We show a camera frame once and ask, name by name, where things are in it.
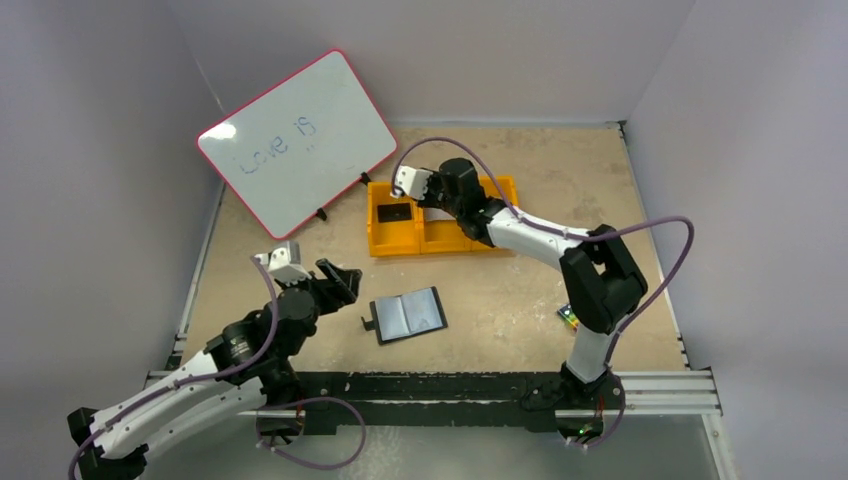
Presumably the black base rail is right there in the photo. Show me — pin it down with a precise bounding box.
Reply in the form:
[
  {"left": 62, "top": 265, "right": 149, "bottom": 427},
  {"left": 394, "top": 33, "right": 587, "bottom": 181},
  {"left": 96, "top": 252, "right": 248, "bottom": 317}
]
[{"left": 261, "top": 371, "right": 626, "bottom": 444}]

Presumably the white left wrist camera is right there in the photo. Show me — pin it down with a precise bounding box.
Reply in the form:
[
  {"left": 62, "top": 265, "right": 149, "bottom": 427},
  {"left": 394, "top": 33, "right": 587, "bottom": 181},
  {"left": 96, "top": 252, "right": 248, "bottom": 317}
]
[{"left": 254, "top": 240, "right": 310, "bottom": 285}]

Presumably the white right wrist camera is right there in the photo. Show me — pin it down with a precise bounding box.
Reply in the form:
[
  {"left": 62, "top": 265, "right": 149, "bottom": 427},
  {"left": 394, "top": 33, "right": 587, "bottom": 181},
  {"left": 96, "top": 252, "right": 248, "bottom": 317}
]
[{"left": 390, "top": 166, "right": 434, "bottom": 201}]

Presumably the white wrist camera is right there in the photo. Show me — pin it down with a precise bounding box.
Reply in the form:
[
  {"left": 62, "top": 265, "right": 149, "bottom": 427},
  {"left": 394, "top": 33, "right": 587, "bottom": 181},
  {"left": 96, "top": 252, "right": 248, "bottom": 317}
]
[
  {"left": 390, "top": 166, "right": 434, "bottom": 201},
  {"left": 254, "top": 240, "right": 310, "bottom": 285}
]

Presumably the black card in tray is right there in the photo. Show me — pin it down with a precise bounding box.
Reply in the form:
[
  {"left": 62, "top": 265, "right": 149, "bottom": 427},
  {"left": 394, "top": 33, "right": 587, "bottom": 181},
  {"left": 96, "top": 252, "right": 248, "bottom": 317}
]
[{"left": 376, "top": 203, "right": 413, "bottom": 224}]

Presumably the pink framed whiteboard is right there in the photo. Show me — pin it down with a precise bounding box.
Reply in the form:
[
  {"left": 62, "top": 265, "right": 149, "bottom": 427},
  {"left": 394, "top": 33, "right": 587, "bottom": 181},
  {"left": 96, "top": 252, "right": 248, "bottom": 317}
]
[{"left": 196, "top": 49, "right": 398, "bottom": 239}]

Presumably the aluminium frame rail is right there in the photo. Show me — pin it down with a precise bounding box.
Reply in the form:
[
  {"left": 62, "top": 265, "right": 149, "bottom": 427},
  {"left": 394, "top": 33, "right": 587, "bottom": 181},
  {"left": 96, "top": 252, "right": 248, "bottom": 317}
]
[{"left": 145, "top": 368, "right": 725, "bottom": 419}]

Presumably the yellow three-compartment tray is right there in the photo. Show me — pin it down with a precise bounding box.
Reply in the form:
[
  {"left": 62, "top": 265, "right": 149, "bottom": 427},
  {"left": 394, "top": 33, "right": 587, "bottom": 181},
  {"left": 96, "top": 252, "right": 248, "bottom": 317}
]
[{"left": 366, "top": 181, "right": 490, "bottom": 257}]

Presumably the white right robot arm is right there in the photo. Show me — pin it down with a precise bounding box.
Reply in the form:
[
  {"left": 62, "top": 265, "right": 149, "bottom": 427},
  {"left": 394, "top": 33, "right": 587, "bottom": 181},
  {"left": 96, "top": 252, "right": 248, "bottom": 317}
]
[{"left": 396, "top": 158, "right": 648, "bottom": 407}]

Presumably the silver card in tray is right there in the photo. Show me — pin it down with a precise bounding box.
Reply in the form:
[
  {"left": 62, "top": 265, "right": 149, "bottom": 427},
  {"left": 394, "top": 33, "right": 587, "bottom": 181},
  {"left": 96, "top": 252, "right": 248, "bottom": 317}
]
[{"left": 424, "top": 208, "right": 456, "bottom": 222}]

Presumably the black leather card holder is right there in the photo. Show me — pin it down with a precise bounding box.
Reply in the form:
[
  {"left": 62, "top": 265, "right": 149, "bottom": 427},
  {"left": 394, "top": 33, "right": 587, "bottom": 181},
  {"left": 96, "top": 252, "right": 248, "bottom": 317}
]
[{"left": 360, "top": 286, "right": 449, "bottom": 346}]

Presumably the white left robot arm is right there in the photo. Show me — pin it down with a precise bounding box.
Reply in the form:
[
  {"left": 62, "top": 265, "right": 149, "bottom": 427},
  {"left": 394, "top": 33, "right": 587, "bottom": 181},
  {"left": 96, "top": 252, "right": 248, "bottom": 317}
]
[{"left": 67, "top": 247, "right": 363, "bottom": 479}]

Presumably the pack of coloured markers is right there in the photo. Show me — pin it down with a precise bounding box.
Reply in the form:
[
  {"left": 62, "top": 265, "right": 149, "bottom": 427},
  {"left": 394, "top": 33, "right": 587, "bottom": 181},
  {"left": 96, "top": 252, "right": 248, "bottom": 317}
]
[{"left": 557, "top": 304, "right": 579, "bottom": 331}]

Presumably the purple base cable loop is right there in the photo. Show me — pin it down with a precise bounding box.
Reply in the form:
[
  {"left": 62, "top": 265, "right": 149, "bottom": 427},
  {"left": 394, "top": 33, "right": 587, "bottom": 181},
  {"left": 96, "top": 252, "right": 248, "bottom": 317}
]
[{"left": 255, "top": 396, "right": 368, "bottom": 472}]

